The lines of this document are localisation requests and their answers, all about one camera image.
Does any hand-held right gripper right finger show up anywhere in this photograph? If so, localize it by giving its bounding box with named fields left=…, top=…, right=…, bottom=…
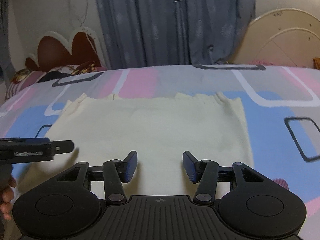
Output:
left=182, top=151, right=278, bottom=205

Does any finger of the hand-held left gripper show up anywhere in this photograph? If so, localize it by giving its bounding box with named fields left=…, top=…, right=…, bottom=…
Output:
left=54, top=140, right=75, bottom=155

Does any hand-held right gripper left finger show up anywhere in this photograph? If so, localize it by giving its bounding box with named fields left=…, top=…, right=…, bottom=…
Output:
left=50, top=151, right=138, bottom=205

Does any cream knit sweater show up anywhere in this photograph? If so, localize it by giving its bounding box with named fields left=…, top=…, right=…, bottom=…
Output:
left=19, top=91, right=254, bottom=200

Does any person's left hand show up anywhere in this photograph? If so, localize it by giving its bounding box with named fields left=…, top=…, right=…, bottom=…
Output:
left=0, top=176, right=17, bottom=221

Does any floral yellow pillow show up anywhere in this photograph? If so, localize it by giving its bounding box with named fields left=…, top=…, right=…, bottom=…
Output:
left=11, top=68, right=33, bottom=83

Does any dark patterned pillow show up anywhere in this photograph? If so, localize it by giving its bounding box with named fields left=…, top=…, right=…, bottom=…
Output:
left=37, top=61, right=103, bottom=83

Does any red white-trimmed headboard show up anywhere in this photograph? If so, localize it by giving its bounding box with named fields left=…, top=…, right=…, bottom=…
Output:
left=24, top=26, right=108, bottom=72

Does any patterned bed sheet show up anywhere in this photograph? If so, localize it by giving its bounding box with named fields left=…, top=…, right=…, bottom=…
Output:
left=0, top=64, right=320, bottom=240

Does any narrow blue curtain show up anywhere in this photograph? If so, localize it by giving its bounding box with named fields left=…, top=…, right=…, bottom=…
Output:
left=0, top=0, right=16, bottom=81

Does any wide blue curtain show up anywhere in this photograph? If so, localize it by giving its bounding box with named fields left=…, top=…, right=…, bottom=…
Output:
left=92, top=0, right=258, bottom=68

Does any cream round headboard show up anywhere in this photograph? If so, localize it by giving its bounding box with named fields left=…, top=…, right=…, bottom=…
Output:
left=226, top=8, right=320, bottom=68

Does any white power cable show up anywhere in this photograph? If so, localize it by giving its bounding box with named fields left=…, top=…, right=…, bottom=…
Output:
left=67, top=0, right=98, bottom=56

